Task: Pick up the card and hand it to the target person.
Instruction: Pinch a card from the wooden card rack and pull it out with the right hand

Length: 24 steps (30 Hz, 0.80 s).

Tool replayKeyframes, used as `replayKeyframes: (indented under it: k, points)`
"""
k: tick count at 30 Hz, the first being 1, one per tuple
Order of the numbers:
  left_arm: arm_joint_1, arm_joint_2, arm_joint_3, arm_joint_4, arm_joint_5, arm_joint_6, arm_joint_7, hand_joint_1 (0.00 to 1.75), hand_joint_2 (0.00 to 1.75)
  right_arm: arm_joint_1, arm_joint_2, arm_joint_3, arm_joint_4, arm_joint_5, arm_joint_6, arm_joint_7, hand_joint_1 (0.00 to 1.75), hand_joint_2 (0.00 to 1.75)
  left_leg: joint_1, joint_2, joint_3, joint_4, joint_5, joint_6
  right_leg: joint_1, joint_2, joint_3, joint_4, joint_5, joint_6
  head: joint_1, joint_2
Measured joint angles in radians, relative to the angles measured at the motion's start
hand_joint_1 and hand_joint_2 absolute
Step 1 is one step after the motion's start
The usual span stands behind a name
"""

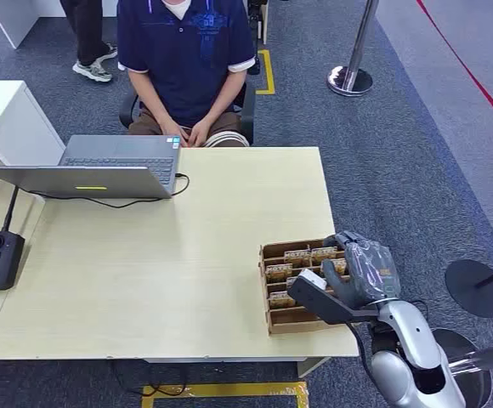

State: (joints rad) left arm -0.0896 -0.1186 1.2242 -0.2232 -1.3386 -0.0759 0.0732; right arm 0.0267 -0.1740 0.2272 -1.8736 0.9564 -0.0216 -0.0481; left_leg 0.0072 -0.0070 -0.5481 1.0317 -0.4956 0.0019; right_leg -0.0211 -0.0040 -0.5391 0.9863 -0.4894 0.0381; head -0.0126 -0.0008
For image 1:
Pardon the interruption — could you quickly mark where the chrome stanchion post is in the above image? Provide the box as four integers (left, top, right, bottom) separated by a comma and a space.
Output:
327, 0, 380, 98

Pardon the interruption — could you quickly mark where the black controller antenna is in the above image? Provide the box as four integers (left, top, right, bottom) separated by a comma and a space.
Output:
2, 185, 20, 233

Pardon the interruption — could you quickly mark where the person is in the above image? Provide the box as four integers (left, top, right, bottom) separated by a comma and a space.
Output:
116, 0, 257, 149
59, 0, 118, 84

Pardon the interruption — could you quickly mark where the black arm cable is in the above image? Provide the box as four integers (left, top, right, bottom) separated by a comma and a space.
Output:
346, 322, 380, 393

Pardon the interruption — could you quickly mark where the black office chair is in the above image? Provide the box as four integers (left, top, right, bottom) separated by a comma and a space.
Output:
119, 81, 257, 146

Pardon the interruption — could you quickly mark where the black laptop cable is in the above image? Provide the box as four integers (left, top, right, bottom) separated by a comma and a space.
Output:
17, 173, 191, 210

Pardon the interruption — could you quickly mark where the chrome round base with pole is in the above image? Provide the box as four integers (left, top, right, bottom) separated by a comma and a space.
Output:
431, 328, 493, 408

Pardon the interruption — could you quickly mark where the white table leg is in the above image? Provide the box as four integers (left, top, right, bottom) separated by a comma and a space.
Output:
297, 357, 331, 379

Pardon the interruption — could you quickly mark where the white cabinet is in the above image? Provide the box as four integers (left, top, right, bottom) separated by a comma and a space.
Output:
0, 80, 66, 167

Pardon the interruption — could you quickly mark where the black round base with pole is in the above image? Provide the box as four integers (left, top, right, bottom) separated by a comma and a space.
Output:
445, 258, 493, 320

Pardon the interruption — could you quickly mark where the person's left hand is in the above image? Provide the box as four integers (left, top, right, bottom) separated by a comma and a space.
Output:
188, 116, 212, 149

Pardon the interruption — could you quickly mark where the grey laptop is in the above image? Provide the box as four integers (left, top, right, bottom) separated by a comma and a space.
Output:
0, 134, 182, 201

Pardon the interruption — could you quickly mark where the person's right hand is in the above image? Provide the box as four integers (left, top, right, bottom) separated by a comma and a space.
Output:
161, 118, 191, 149

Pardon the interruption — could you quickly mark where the person's hand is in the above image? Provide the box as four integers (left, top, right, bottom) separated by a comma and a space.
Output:
188, 116, 212, 149
161, 118, 191, 149

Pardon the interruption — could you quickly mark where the brown cardboard card holder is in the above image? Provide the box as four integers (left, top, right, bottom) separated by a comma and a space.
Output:
258, 236, 350, 337

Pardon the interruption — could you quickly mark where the white counter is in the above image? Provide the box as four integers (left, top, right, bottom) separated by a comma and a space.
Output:
0, 0, 120, 50

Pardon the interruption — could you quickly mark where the black floor cable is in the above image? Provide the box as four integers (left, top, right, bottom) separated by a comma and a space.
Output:
110, 360, 189, 399

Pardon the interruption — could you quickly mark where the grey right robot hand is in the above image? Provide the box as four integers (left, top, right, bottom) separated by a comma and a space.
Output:
322, 229, 402, 310

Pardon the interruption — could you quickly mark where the black equipment stand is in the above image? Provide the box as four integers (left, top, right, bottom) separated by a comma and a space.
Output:
246, 0, 270, 77

